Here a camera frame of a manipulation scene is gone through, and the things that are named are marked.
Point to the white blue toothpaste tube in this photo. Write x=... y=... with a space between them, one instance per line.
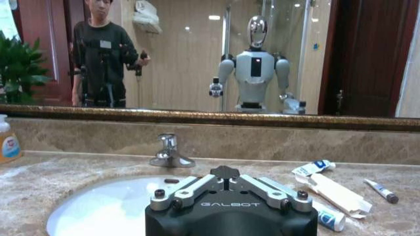
x=315 y=167
x=330 y=217

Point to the orange hand soap bottle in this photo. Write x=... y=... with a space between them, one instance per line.
x=9 y=147

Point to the pale grey robot torso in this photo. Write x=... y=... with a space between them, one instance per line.
x=254 y=88

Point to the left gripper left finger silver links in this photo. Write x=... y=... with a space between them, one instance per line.
x=194 y=188

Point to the chrome faucet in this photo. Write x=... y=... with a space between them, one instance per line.
x=169 y=145

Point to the green potted plant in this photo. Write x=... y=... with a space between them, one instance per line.
x=19 y=64

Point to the person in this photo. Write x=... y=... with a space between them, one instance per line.
x=98 y=49

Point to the small white tube dark cap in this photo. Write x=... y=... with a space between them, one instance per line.
x=378 y=188

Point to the gold framed wall mirror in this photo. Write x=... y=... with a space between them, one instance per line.
x=197 y=115

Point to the white ceramic sink basin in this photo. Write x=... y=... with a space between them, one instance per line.
x=98 y=209

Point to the white cardboard toothpaste box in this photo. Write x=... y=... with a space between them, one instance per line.
x=335 y=194

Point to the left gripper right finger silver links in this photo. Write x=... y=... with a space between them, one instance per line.
x=263 y=188

